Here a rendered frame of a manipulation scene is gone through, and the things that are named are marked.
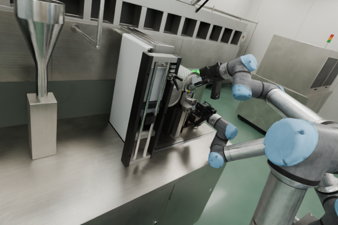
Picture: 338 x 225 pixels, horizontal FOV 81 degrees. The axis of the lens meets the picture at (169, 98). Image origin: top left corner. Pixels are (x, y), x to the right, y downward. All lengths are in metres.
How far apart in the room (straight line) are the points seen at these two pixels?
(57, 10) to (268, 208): 0.83
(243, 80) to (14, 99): 1.03
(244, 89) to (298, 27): 4.89
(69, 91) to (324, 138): 1.09
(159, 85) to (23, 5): 0.51
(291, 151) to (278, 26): 5.40
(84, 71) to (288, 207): 1.03
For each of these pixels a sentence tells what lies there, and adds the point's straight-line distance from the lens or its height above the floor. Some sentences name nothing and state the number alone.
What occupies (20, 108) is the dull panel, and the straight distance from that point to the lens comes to 1.19.
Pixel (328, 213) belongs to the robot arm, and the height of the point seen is 0.97.
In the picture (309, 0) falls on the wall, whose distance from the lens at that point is 5.76.
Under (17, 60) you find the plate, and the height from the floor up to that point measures 1.24.
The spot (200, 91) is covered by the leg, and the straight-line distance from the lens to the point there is 2.12.
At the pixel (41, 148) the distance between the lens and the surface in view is 1.01.
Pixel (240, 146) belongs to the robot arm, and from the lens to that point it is 0.99.
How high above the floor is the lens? 1.61
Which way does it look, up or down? 24 degrees down
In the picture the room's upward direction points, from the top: 16 degrees clockwise
